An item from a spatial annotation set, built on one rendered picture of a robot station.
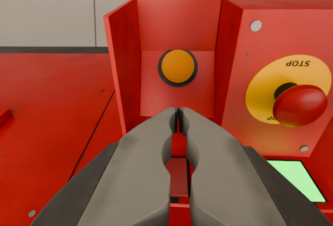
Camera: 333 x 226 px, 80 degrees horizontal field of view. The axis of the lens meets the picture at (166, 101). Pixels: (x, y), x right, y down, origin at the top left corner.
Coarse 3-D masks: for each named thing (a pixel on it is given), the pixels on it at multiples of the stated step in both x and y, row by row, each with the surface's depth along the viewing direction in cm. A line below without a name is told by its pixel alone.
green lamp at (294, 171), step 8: (280, 168) 21; (288, 168) 21; (296, 168) 21; (288, 176) 20; (296, 176) 20; (304, 176) 20; (296, 184) 20; (304, 184) 20; (312, 184) 20; (304, 192) 19; (312, 192) 19; (312, 200) 18; (320, 200) 18
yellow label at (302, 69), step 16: (272, 64) 17; (288, 64) 17; (304, 64) 17; (320, 64) 16; (256, 80) 18; (272, 80) 17; (288, 80) 17; (304, 80) 17; (320, 80) 17; (256, 96) 18; (272, 96) 18; (256, 112) 19; (272, 112) 19
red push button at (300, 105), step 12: (288, 84) 17; (276, 96) 18; (288, 96) 15; (300, 96) 15; (312, 96) 15; (324, 96) 15; (276, 108) 16; (288, 108) 16; (300, 108) 16; (312, 108) 16; (324, 108) 16; (288, 120) 16; (300, 120) 16; (312, 120) 16
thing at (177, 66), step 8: (168, 56) 23; (176, 56) 23; (184, 56) 23; (168, 64) 23; (176, 64) 23; (184, 64) 23; (192, 64) 23; (168, 72) 23; (176, 72) 23; (184, 72) 23; (192, 72) 23; (176, 80) 23; (184, 80) 23
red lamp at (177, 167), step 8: (176, 160) 22; (184, 160) 22; (168, 168) 21; (176, 168) 21; (184, 168) 21; (176, 176) 20; (184, 176) 20; (176, 184) 20; (184, 184) 20; (176, 192) 19; (184, 192) 19
